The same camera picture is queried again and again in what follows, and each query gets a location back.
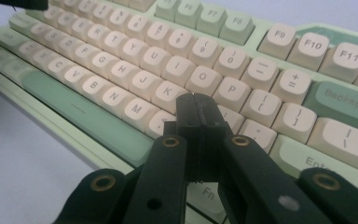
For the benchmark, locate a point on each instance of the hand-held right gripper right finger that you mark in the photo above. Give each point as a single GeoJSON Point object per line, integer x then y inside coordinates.
{"type": "Point", "coordinates": [211, 121]}

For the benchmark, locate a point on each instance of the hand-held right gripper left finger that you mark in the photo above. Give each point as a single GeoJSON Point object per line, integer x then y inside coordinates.
{"type": "Point", "coordinates": [186, 118]}

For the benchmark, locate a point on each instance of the green and pink keyboard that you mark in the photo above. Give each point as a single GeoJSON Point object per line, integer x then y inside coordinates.
{"type": "Point", "coordinates": [199, 62]}

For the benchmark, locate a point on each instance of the white table cover board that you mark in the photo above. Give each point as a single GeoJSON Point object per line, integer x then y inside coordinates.
{"type": "Point", "coordinates": [21, 174]}

